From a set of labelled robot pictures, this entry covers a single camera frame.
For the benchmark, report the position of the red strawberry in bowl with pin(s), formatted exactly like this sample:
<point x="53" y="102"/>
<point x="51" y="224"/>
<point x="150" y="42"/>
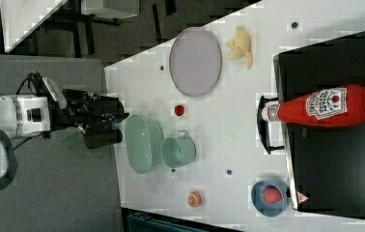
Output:
<point x="271" y="195"/>

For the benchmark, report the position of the black toaster oven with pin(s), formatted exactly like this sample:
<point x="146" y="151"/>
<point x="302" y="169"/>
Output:
<point x="326" y="166"/>

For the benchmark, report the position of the blue bowl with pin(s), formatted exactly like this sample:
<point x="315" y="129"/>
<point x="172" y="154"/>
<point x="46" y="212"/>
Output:
<point x="269" y="210"/>

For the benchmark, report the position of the small red strawberry toy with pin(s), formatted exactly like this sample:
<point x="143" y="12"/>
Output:
<point x="179" y="110"/>

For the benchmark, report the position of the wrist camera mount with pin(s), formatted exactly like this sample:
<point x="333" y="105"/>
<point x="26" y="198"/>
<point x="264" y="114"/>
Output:
<point x="55" y="92"/>

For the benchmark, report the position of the red ketchup bottle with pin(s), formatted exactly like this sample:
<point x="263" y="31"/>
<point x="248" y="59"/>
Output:
<point x="342" y="106"/>

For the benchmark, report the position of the dark blue metal frame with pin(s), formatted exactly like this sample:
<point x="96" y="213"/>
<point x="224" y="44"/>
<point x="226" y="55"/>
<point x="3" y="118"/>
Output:
<point x="138" y="221"/>

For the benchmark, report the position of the green oval colander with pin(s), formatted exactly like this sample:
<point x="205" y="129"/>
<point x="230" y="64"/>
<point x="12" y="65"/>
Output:
<point x="143" y="140"/>

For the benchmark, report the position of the orange slice toy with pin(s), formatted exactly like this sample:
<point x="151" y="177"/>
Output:
<point x="194" y="199"/>

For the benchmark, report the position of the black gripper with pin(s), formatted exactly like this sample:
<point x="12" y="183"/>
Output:
<point x="96" y="116"/>

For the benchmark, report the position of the purple oval plate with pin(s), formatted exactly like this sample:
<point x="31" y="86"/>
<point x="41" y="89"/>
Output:
<point x="195" y="62"/>

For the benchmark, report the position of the green cup with handle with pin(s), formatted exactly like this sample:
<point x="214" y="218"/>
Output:
<point x="178" y="151"/>

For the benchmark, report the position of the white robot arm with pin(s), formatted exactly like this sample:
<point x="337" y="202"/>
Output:
<point x="25" y="116"/>

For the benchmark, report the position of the yellow peeled banana toy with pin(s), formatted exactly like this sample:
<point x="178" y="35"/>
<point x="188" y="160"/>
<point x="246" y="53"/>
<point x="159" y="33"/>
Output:
<point x="240" y="46"/>

